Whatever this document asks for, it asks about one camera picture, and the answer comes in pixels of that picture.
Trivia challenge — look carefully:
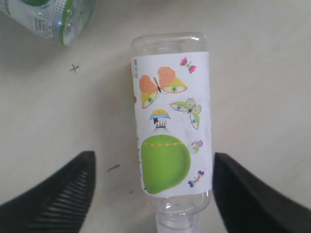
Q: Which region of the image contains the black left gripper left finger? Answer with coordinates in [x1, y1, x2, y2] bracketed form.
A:
[0, 151, 95, 233]

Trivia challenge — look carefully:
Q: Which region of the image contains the butterfly label square bottle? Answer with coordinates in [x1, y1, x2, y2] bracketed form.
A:
[131, 33, 213, 233]

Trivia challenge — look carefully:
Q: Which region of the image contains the lime label clear bottle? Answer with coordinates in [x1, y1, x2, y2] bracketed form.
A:
[0, 0, 96, 46]

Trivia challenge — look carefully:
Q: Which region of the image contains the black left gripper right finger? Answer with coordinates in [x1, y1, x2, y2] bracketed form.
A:
[212, 152, 311, 233]

